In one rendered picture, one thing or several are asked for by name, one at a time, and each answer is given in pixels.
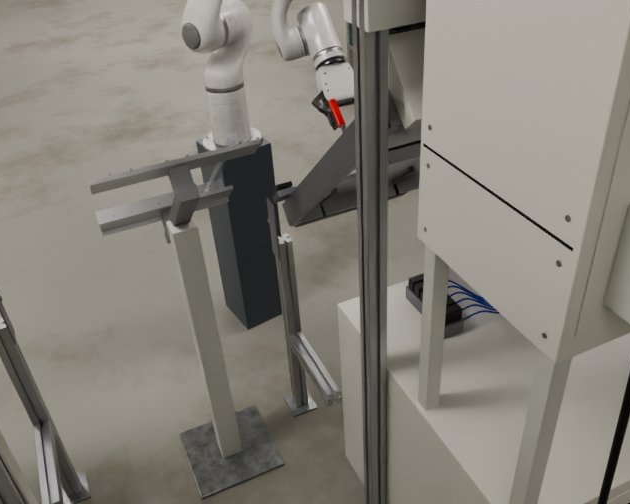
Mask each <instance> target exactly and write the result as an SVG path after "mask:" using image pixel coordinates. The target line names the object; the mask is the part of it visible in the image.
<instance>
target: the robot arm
mask: <svg viewBox="0 0 630 504"><path fill-rule="evenodd" d="M291 2H292V0H274V1H273V4H272V8H271V14H270V22H271V28H272V32H273V36H274V39H275V43H276V45H277V48H278V51H279V53H280V56H281V57H282V58H283V59H284V60H285V61H292V60H296V59H299V58H302V57H305V56H310V57H311V59H312V62H313V65H314V67H315V70H316V73H315V75H316V82H317V87H318V91H319V94H318V95H317V96H316V97H315V99H314V100H313V101H312V105H313V106H314V107H315V108H317V109H318V111H319V112H321V113H323V114H324V115H325V116H326V117H327V118H328V120H329V123H330V126H331V127H332V128H333V130H336V129H337V128H338V126H337V123H336V121H335V118H334V116H333V113H332V111H331V109H330V106H329V104H328V101H329V100H330V99H336V101H337V104H338V106H339V107H343V106H347V105H351V104H354V73H353V69H352V68H351V66H350V64H349V63H348V62H345V58H346V57H345V54H344V51H343V49H342V46H341V43H340V40H339V38H338V35H337V32H336V30H335V27H334V24H333V21H332V19H331V16H330V13H329V11H328V8H327V6H326V5H325V4H324V3H319V2H318V3H312V4H309V5H307V6H305V7H304V8H302V9H301V10H300V11H299V12H298V14H297V21H298V23H299V26H297V27H294V28H289V26H288V23H287V11H288V8H289V5H290V3H291ZM252 30H253V23H252V17H251V14H250V11H249V9H248V7H247V6H246V5H245V4H244V3H243V2H242V1H240V0H187V3H186V6H185V9H184V12H183V16H182V21H181V35H182V38H183V41H184V43H185V44H186V46H187V47H188V48H189V49H190V50H192V51H193V52H196V53H199V54H206V53H210V52H212V54H211V56H210V58H209V60H208V61H207V63H206V65H205V68H204V70H203V79H204V86H205V92H206V98H207V104H208V110H209V116H210V122H211V128H212V132H211V133H209V134H208V135H206V136H205V138H204V139H203V147H204V148H205V149H206V150H207V151H211V150H215V149H219V148H220V146H222V148H224V146H225V143H226V141H227V139H228V136H229V135H231V134H236V136H237V140H236V142H235V144H234V145H236V144H239V142H240V141H241V142H242V143H244V142H248V141H252V140H256V139H260V142H262V134H261V132H260V131H258V130H257V129H254V128H251V127H250V124H249V116H248V108H247V101H246V93H245V85H244V78H243V62H244V59H245V56H246V53H247V50H248V47H249V44H250V40H251V36H252ZM320 100H321V102H322V104H323V105H322V104H321V103H320V102H319V101H320Z"/></svg>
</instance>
